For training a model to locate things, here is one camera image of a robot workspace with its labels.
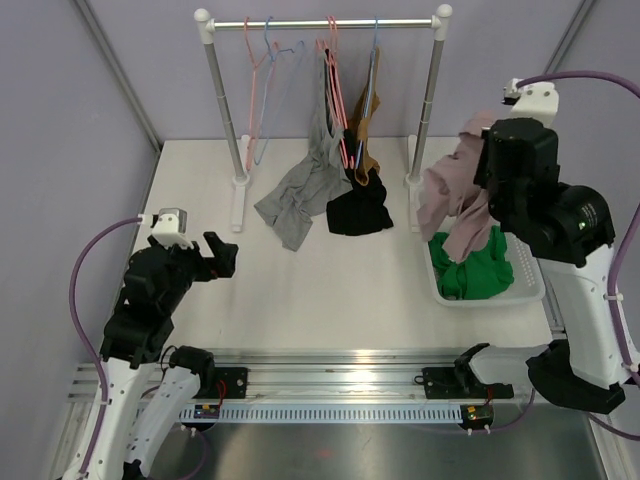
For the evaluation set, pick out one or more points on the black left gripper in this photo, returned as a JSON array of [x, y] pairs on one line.
[[224, 255]]

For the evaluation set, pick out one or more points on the brown tank top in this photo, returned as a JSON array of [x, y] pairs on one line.
[[365, 130]]

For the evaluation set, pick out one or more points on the grey tank top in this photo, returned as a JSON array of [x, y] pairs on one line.
[[318, 178]]

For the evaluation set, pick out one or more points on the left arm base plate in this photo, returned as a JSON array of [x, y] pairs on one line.
[[229, 382]]

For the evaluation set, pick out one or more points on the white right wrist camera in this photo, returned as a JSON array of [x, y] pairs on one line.
[[538, 101]]

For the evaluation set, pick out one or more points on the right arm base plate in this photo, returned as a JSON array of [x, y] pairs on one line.
[[449, 383]]

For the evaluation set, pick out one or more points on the pink tank top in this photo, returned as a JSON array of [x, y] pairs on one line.
[[449, 191]]

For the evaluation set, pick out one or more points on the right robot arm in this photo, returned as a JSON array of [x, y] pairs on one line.
[[569, 230]]

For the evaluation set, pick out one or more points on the white slotted cable duct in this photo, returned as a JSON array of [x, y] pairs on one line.
[[318, 414]]

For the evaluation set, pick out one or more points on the green tank top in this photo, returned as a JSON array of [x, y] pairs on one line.
[[482, 275]]

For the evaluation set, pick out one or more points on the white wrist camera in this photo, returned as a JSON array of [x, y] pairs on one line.
[[538, 101], [168, 227]]

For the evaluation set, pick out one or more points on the white plastic basket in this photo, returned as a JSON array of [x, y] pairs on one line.
[[528, 283]]

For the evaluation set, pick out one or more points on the pink hanger with clothes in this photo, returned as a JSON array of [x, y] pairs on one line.
[[335, 96]]

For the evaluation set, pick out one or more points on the blue hanger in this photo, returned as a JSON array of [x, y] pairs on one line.
[[274, 96], [372, 66]]

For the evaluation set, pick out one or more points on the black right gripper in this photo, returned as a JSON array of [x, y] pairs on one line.
[[480, 176]]

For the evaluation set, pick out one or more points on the black tank top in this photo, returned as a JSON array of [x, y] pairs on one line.
[[362, 210]]

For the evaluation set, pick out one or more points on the aluminium front rail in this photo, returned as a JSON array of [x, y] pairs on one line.
[[332, 376]]

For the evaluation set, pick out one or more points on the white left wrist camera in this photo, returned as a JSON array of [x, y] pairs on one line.
[[168, 227]]

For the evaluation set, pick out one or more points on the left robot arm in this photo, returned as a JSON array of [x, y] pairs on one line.
[[121, 440]]

